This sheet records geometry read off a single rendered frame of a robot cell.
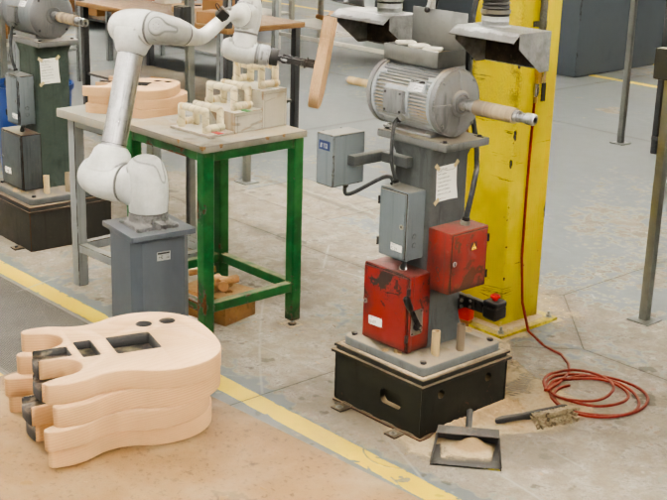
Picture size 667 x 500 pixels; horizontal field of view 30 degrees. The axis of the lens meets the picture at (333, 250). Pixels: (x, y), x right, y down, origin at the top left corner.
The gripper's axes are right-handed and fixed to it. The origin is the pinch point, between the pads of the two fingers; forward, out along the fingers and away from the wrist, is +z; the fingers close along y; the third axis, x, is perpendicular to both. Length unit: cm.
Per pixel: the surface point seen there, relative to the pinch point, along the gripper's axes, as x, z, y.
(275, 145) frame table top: -38.2, -12.0, -3.2
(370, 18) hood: 25, 22, 52
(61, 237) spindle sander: -128, -132, -121
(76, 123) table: -52, -113, -50
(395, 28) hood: 23, 32, 54
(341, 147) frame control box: -22, 20, 79
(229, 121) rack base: -31.2, -33.3, -1.7
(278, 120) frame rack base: -29.2, -14.0, -19.2
